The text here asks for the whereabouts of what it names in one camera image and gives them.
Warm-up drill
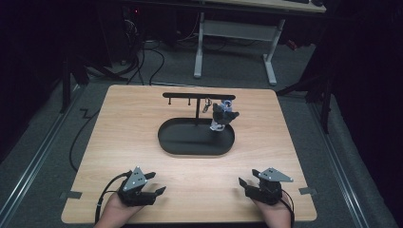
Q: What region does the black key rack with tray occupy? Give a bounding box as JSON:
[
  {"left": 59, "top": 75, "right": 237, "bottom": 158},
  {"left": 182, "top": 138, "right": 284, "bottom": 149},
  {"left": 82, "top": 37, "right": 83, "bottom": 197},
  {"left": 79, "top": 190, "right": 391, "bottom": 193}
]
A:
[{"left": 157, "top": 91, "right": 238, "bottom": 157}]

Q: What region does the dark computer tower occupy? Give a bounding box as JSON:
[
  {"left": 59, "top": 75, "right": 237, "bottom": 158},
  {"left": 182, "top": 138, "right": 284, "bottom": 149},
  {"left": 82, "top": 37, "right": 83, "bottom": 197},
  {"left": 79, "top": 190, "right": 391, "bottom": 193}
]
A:
[{"left": 121, "top": 5, "right": 144, "bottom": 65}]

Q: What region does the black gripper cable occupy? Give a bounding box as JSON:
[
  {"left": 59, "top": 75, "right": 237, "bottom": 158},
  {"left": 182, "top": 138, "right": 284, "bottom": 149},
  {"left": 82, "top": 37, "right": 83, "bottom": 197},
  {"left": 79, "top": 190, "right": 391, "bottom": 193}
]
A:
[
  {"left": 94, "top": 170, "right": 133, "bottom": 224},
  {"left": 279, "top": 188, "right": 296, "bottom": 228}
]

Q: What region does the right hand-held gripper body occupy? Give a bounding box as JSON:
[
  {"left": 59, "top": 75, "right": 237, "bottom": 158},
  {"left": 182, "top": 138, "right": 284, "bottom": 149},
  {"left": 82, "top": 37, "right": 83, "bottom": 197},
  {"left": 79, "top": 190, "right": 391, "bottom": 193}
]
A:
[{"left": 245, "top": 166, "right": 295, "bottom": 206}]

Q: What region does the grey tape piece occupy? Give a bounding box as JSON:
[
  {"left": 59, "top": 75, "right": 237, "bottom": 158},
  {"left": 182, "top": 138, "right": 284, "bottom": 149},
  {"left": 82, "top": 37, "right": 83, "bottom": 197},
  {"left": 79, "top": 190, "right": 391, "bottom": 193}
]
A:
[
  {"left": 297, "top": 186, "right": 318, "bottom": 196},
  {"left": 64, "top": 190, "right": 83, "bottom": 200}
]

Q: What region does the wooden desk with white legs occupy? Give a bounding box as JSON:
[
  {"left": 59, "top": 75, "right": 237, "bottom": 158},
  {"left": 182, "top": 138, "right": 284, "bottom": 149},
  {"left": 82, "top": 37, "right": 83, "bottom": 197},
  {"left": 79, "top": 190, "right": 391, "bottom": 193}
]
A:
[{"left": 192, "top": 0, "right": 327, "bottom": 87}]

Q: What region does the bundle of black cables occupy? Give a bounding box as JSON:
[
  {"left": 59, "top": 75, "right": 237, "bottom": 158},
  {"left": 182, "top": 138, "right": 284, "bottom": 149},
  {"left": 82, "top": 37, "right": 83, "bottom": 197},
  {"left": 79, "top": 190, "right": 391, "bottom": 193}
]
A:
[{"left": 125, "top": 18, "right": 166, "bottom": 86}]

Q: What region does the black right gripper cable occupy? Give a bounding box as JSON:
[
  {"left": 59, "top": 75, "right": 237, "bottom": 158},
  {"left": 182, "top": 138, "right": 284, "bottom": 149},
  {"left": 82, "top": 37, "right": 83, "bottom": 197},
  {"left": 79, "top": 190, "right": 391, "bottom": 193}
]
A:
[{"left": 279, "top": 188, "right": 296, "bottom": 228}]

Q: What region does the person's right hand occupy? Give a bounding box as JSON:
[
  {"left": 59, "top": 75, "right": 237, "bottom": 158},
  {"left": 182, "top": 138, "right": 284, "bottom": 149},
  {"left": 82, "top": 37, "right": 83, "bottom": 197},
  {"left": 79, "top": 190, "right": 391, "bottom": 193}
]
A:
[{"left": 252, "top": 192, "right": 294, "bottom": 228}]

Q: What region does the person's left hand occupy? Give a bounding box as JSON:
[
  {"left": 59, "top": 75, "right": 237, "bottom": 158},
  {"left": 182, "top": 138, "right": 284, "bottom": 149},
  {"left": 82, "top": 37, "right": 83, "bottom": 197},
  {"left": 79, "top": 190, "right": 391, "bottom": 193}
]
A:
[{"left": 93, "top": 192, "right": 145, "bottom": 228}]

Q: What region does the black metal stand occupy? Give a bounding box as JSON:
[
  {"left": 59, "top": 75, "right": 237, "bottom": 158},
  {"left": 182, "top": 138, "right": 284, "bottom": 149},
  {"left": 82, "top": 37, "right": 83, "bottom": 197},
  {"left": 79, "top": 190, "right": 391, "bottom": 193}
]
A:
[
  {"left": 275, "top": 61, "right": 335, "bottom": 135},
  {"left": 59, "top": 51, "right": 128, "bottom": 114}
]

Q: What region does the aluminium floor rail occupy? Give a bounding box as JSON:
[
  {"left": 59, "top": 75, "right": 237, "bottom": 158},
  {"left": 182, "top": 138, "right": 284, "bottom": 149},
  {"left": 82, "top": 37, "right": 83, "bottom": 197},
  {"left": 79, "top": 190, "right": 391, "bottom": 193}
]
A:
[
  {"left": 0, "top": 85, "right": 84, "bottom": 220},
  {"left": 307, "top": 102, "right": 373, "bottom": 228}
]

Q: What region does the black floor cable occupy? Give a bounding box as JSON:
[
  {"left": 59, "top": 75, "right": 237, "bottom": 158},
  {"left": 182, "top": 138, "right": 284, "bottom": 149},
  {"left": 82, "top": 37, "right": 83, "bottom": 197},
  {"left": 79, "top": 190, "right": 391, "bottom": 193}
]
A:
[{"left": 68, "top": 107, "right": 100, "bottom": 173}]

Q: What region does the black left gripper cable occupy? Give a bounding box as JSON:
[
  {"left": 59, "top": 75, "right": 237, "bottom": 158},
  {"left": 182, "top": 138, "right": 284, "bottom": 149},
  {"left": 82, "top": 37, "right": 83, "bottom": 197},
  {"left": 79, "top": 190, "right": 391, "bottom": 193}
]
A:
[{"left": 94, "top": 170, "right": 133, "bottom": 224}]

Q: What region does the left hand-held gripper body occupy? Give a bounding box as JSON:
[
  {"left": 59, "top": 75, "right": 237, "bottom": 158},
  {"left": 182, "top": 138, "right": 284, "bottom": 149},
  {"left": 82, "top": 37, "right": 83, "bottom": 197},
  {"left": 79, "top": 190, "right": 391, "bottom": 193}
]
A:
[{"left": 117, "top": 165, "right": 157, "bottom": 208}]

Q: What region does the metal key ring clasp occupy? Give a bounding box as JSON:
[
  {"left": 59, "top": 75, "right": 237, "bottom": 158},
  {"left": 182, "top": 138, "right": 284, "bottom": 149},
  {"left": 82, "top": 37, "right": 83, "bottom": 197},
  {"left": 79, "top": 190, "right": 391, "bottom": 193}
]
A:
[{"left": 201, "top": 97, "right": 213, "bottom": 114}]

